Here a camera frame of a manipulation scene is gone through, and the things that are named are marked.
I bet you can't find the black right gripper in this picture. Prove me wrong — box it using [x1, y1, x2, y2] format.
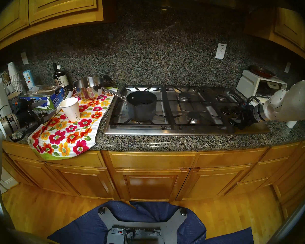
[231, 102, 257, 127]

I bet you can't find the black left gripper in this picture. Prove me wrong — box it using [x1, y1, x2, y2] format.
[15, 99, 58, 132]

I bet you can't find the large white paper cup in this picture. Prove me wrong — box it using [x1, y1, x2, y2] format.
[59, 97, 80, 122]

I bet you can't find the blue patterned paper cup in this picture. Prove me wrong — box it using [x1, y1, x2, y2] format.
[23, 70, 36, 90]

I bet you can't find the white cup with wooden utensils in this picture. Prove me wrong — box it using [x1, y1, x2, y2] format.
[0, 71, 15, 94]

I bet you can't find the stainless steel stock pot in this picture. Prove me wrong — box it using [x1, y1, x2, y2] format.
[66, 76, 112, 101]

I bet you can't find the blue foodservice foil box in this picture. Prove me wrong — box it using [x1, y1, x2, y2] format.
[19, 85, 66, 110]

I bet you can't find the dark patterned bowl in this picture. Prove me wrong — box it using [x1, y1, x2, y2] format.
[6, 92, 23, 106]

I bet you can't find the dark bottle with white label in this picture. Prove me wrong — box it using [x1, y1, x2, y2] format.
[55, 65, 69, 87]

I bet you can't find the floral kitchen towel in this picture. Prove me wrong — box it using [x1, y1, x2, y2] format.
[27, 87, 115, 160]

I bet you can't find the stack of white paper cups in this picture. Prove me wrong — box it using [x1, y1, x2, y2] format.
[7, 62, 26, 93]

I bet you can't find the stainless steel gas cooktop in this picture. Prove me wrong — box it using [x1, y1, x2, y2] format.
[103, 85, 270, 136]

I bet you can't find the wooden upper cabinet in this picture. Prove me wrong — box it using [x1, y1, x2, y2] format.
[0, 0, 104, 57]
[244, 6, 305, 58]

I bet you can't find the wooden lower cabinet run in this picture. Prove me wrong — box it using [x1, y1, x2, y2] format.
[0, 137, 305, 221]

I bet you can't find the blue moving blanket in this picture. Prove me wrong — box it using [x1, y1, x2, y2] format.
[48, 201, 254, 244]

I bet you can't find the grey power strip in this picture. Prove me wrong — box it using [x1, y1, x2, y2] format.
[111, 227, 162, 236]

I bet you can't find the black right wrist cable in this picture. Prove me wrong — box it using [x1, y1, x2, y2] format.
[247, 96, 262, 108]

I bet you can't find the white wall power outlet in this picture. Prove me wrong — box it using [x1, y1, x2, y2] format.
[215, 43, 227, 59]

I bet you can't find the black saucepan with steel handle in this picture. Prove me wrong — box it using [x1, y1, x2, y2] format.
[103, 89, 157, 122]

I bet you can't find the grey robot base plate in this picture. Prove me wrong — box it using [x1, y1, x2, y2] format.
[98, 207, 188, 244]

